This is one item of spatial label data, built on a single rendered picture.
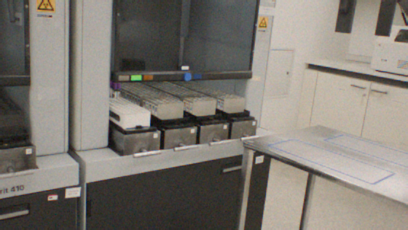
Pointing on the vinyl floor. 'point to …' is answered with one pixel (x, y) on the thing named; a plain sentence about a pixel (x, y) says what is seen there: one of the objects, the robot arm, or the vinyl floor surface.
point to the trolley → (331, 166)
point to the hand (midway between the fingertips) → (364, 28)
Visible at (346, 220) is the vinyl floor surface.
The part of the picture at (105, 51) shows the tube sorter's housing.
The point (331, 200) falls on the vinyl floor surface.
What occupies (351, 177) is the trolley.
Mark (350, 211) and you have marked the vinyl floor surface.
